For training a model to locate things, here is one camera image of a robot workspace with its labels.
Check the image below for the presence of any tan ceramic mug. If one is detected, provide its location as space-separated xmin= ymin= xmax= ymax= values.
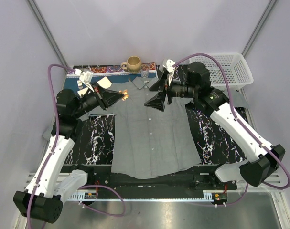
xmin=120 ymin=56 xmax=141 ymax=74

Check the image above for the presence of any beige square plate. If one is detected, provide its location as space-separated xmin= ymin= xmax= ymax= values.
xmin=77 ymin=77 xmax=112 ymax=97

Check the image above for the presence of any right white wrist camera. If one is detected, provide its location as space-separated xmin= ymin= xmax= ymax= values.
xmin=162 ymin=59 xmax=175 ymax=86

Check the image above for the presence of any black marble pattern mat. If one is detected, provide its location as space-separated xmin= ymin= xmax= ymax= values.
xmin=61 ymin=63 xmax=267 ymax=174

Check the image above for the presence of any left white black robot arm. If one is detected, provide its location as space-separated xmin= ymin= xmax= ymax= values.
xmin=13 ymin=83 xmax=128 ymax=223

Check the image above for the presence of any white plastic mesh basket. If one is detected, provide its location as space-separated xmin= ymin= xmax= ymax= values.
xmin=200 ymin=53 xmax=254 ymax=90

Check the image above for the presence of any blue patterned placemat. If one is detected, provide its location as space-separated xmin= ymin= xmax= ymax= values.
xmin=60 ymin=62 xmax=160 ymax=112

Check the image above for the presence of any grey button shirt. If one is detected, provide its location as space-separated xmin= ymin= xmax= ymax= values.
xmin=42 ymin=76 xmax=249 ymax=180

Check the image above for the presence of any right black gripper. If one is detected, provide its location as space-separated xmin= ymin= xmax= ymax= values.
xmin=144 ymin=73 xmax=197 ymax=112

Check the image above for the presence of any small clear glass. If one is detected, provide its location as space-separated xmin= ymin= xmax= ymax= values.
xmin=140 ymin=64 xmax=150 ymax=78

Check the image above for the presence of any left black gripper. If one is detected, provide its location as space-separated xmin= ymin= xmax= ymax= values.
xmin=74 ymin=81 xmax=124 ymax=118

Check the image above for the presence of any orange brooch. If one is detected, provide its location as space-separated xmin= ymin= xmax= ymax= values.
xmin=119 ymin=89 xmax=129 ymax=101

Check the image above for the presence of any silver fork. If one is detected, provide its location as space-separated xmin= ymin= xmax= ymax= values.
xmin=77 ymin=80 xmax=83 ymax=90

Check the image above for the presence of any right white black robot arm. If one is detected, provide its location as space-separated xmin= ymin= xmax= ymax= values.
xmin=144 ymin=59 xmax=285 ymax=189

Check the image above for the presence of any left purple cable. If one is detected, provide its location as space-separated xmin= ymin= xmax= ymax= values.
xmin=27 ymin=63 xmax=126 ymax=229

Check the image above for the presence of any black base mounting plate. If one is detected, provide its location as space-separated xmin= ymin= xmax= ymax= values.
xmin=67 ymin=164 xmax=237 ymax=200

